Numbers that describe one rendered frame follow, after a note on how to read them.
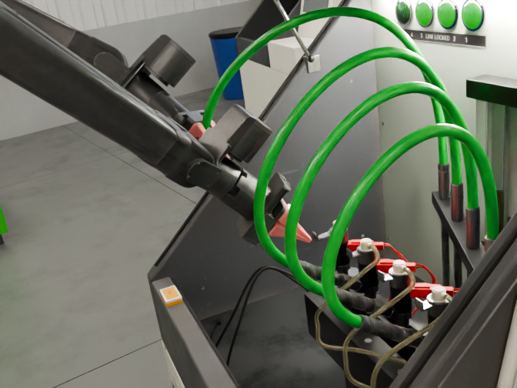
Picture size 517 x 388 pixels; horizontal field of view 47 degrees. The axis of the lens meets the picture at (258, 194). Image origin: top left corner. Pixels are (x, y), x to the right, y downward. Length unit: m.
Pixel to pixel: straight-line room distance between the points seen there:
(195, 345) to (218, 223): 0.30
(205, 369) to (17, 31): 0.56
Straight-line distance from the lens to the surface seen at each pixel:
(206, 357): 0.96
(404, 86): 0.73
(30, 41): 0.61
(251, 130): 0.82
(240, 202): 0.85
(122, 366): 2.68
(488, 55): 1.01
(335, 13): 0.92
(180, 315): 1.07
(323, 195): 1.27
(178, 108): 0.97
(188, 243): 1.19
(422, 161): 1.20
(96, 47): 0.99
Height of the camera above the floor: 1.51
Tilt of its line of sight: 21 degrees down
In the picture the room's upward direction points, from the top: 8 degrees counter-clockwise
